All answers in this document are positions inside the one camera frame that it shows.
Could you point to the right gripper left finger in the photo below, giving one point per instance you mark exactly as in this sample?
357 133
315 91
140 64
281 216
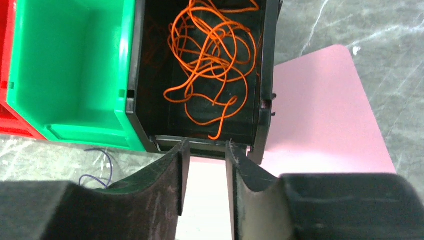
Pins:
143 206

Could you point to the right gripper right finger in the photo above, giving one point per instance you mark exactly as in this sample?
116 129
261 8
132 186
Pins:
319 206

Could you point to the black plastic bin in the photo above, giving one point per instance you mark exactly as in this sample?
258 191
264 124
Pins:
160 124

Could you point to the green plastic bin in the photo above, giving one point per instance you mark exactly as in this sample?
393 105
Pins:
70 70

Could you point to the red plastic bin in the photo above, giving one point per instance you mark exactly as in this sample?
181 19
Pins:
11 123

